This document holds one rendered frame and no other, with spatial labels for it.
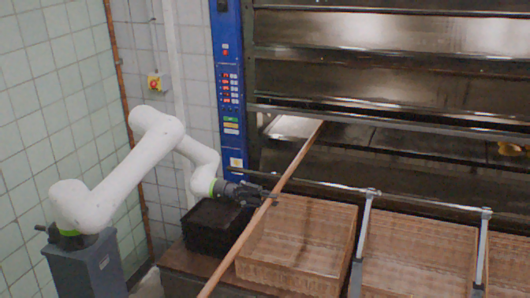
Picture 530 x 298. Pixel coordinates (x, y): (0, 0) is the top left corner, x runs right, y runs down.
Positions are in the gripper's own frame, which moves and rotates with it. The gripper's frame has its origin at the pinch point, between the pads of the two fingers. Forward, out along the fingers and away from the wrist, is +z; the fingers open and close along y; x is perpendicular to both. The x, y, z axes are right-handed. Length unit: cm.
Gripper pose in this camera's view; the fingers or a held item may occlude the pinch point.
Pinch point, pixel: (270, 199)
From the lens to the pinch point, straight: 204.4
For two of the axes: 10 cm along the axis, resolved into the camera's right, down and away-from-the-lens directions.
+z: 9.3, 1.4, -3.5
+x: -3.8, 4.3, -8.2
